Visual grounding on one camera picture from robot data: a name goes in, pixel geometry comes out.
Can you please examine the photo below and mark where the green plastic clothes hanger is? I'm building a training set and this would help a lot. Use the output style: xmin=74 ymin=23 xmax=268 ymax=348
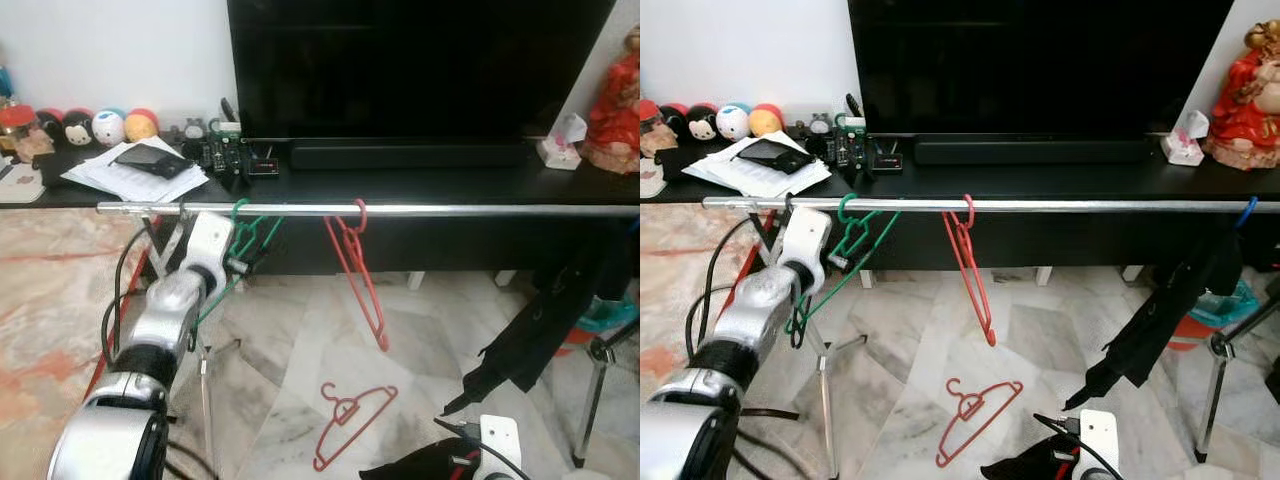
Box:
xmin=190 ymin=200 xmax=286 ymax=331
xmin=785 ymin=193 xmax=901 ymax=351

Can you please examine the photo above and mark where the red plastic clothes hanger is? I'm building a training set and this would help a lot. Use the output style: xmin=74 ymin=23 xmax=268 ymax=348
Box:
xmin=940 ymin=193 xmax=998 ymax=348
xmin=323 ymin=198 xmax=391 ymax=353
xmin=935 ymin=378 xmax=1025 ymax=469
xmin=312 ymin=382 xmax=399 ymax=473

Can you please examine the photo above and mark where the black shirt with red trim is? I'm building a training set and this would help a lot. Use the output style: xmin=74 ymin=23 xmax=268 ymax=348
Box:
xmin=980 ymin=432 xmax=1081 ymax=480
xmin=360 ymin=437 xmax=481 ymax=480

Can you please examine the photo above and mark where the remote control holder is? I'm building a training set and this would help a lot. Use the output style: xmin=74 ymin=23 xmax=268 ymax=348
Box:
xmin=205 ymin=97 xmax=246 ymax=191
xmin=832 ymin=93 xmax=869 ymax=186

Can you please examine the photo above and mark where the black flat pouch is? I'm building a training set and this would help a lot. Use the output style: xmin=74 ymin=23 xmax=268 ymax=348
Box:
xmin=113 ymin=143 xmax=191 ymax=181
xmin=737 ymin=138 xmax=813 ymax=176

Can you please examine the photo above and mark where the white paper stack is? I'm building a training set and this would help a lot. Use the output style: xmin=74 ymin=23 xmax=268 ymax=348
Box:
xmin=683 ymin=133 xmax=833 ymax=199
xmin=62 ymin=137 xmax=211 ymax=204

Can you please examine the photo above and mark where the orange and red round plush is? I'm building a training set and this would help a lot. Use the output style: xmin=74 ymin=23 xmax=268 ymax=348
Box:
xmin=748 ymin=102 xmax=784 ymax=138
xmin=123 ymin=107 xmax=161 ymax=143

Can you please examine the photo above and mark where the white and blue round plush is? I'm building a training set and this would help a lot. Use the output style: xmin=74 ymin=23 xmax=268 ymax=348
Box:
xmin=92 ymin=108 xmax=128 ymax=148
xmin=715 ymin=102 xmax=751 ymax=142

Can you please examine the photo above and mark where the Mickey Mouse round plush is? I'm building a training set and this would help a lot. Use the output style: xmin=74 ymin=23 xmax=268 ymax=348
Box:
xmin=62 ymin=108 xmax=96 ymax=149
xmin=687 ymin=103 xmax=721 ymax=143

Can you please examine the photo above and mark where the black soundbar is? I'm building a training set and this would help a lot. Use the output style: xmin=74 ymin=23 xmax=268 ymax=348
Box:
xmin=290 ymin=140 xmax=531 ymax=171
xmin=912 ymin=137 xmax=1153 ymax=166

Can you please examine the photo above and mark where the silver metal clothes rack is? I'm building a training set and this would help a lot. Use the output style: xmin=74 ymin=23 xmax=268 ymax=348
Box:
xmin=97 ymin=200 xmax=640 ymax=471
xmin=703 ymin=195 xmax=1280 ymax=476

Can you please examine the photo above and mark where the black television console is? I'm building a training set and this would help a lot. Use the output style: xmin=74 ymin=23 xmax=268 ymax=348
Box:
xmin=0 ymin=140 xmax=640 ymax=276
xmin=640 ymin=135 xmax=1280 ymax=271

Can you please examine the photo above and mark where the red bucket with teal liner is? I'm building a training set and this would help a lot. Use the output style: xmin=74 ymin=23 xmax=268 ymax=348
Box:
xmin=1165 ymin=280 xmax=1261 ymax=351
xmin=575 ymin=295 xmax=640 ymax=346

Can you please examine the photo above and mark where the red laughing Buddha statue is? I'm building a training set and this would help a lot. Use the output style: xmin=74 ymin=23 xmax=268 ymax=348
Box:
xmin=1203 ymin=20 xmax=1280 ymax=171
xmin=582 ymin=25 xmax=640 ymax=176

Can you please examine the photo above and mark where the black flat television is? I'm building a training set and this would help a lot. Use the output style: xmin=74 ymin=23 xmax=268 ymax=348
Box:
xmin=848 ymin=0 xmax=1236 ymax=136
xmin=227 ymin=0 xmax=618 ymax=141

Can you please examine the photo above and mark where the white tissue pack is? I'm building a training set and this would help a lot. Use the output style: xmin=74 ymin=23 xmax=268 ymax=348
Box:
xmin=537 ymin=112 xmax=588 ymax=171
xmin=1160 ymin=108 xmax=1208 ymax=166

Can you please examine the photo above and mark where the long black garment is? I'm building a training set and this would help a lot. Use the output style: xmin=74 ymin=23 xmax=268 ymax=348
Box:
xmin=443 ymin=235 xmax=636 ymax=416
xmin=1063 ymin=225 xmax=1246 ymax=411

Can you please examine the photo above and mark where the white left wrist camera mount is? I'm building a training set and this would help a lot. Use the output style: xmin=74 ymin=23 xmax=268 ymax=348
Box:
xmin=183 ymin=210 xmax=236 ymax=291
xmin=780 ymin=205 xmax=834 ymax=291

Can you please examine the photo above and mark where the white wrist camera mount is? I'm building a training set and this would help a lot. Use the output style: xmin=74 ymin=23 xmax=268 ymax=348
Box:
xmin=478 ymin=413 xmax=523 ymax=480
xmin=1078 ymin=408 xmax=1121 ymax=480
xmin=780 ymin=205 xmax=834 ymax=291
xmin=183 ymin=210 xmax=236 ymax=291

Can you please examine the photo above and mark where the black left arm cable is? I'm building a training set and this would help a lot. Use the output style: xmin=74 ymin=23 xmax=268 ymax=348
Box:
xmin=100 ymin=225 xmax=151 ymax=366
xmin=685 ymin=218 xmax=761 ymax=361

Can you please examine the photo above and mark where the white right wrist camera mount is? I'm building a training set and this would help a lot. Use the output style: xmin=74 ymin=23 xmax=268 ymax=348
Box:
xmin=478 ymin=413 xmax=523 ymax=480
xmin=1078 ymin=408 xmax=1121 ymax=480

